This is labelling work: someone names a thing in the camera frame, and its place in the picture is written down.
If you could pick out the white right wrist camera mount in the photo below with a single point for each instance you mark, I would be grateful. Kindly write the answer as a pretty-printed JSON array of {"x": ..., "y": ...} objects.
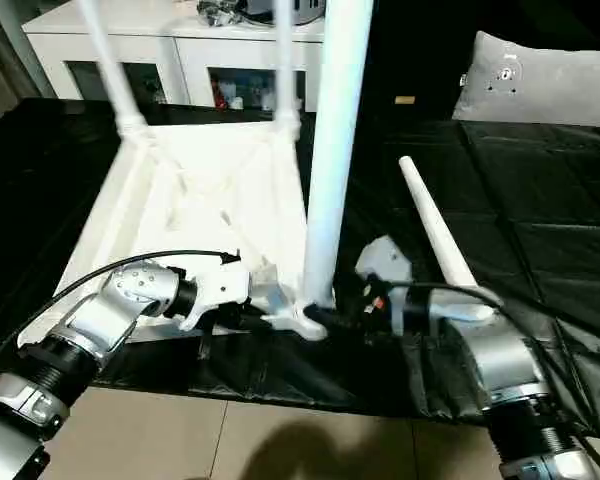
[{"x": 385, "y": 260}]

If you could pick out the white sideboard cabinet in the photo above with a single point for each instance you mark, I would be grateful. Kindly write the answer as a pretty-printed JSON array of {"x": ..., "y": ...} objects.
[{"x": 205, "y": 45}]

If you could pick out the grey curtain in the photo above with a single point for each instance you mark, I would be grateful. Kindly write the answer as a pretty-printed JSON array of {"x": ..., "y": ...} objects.
[{"x": 5, "y": 60}]

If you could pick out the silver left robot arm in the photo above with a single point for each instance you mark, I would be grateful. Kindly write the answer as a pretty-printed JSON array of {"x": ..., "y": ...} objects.
[{"x": 120, "y": 300}]

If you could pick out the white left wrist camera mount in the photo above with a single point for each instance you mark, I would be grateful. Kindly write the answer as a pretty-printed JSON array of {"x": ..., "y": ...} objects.
[{"x": 220, "y": 290}]

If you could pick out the grey pillow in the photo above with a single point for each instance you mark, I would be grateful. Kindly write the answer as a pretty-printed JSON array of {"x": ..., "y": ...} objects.
[{"x": 545, "y": 85}]

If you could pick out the white plastic table top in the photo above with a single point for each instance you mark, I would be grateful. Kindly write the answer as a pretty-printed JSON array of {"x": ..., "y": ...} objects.
[{"x": 180, "y": 200}]

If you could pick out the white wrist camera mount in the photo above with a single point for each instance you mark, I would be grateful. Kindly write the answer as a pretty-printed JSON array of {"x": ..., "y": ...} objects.
[
  {"x": 220, "y": 290},
  {"x": 385, "y": 260}
]

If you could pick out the black cabinet with gold label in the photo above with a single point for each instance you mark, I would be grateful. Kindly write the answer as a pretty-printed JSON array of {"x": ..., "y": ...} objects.
[{"x": 415, "y": 55}]

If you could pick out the white plastic table leg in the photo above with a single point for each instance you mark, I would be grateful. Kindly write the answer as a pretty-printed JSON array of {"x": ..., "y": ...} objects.
[
  {"x": 115, "y": 75},
  {"x": 440, "y": 230},
  {"x": 286, "y": 65},
  {"x": 335, "y": 125}
]

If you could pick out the black clutter on sideboard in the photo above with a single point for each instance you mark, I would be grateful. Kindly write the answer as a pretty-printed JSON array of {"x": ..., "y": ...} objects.
[{"x": 220, "y": 12}]

